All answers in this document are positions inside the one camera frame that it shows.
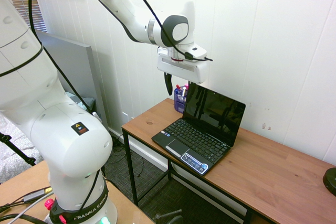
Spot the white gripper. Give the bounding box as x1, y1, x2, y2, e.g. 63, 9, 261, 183
156, 51, 208, 95

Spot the black laptop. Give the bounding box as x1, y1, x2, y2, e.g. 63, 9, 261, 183
151, 82, 247, 177

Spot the purple mesh desk organizer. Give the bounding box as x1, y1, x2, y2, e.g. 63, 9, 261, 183
174, 87, 188, 113

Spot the teal pillow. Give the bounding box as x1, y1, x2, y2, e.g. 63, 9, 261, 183
64, 91, 97, 114

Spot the grey flat panel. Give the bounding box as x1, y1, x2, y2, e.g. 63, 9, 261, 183
34, 30, 110, 130

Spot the black tripod leg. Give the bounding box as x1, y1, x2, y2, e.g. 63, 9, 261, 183
0, 131, 36, 166

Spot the black desk lamp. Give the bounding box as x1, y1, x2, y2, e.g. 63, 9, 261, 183
323, 166, 336, 196

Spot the white patterned quilt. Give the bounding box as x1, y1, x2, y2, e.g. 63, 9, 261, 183
0, 115, 45, 184

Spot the light wooden robot table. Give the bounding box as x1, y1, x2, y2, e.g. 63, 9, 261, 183
0, 159, 155, 224

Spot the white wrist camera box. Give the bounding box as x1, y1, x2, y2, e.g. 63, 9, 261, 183
183, 46, 207, 61

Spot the black power cord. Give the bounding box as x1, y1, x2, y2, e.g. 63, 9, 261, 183
110, 132, 148, 180

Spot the wooden desk black frame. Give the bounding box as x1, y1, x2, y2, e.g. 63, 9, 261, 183
121, 97, 336, 224

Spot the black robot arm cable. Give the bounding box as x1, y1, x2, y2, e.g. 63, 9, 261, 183
0, 0, 214, 214

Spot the grey cable with adapter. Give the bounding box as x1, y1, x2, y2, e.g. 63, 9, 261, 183
0, 186, 54, 224

